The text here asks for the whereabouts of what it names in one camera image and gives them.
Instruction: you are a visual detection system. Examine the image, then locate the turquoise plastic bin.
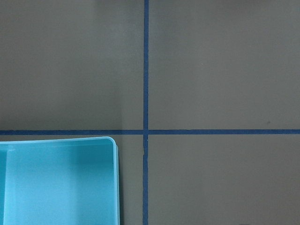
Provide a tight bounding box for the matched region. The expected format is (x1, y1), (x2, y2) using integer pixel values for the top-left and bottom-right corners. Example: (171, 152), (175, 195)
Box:
(0, 137), (120, 225)

